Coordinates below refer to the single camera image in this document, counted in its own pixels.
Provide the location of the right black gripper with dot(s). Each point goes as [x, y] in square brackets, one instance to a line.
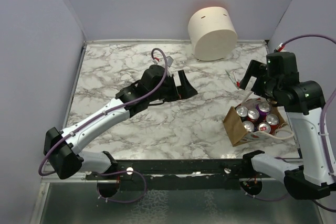
[256, 68]

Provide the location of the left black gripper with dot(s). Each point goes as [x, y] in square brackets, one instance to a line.
[185, 91]

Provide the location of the black and gold can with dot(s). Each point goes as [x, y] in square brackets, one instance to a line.
[242, 111]

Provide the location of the blue and silver can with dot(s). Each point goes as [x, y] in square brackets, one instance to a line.
[253, 115]

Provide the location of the red soda can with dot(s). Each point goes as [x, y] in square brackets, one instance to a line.
[249, 126]
[272, 120]

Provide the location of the brown canvas bag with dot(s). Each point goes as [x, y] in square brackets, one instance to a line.
[237, 133]

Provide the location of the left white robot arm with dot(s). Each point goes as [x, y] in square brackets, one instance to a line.
[64, 149]

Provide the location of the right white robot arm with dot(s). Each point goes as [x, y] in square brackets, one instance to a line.
[305, 106]

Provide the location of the red and white pen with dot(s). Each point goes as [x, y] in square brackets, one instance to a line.
[236, 81]

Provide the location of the purple soda can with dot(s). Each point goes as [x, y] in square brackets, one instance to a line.
[263, 108]

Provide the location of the silver top soda can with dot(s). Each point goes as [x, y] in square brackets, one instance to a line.
[264, 127]

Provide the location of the cream cylindrical container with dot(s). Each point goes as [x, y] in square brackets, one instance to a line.
[212, 34]

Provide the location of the black mounting rail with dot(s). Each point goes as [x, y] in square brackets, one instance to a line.
[190, 174]

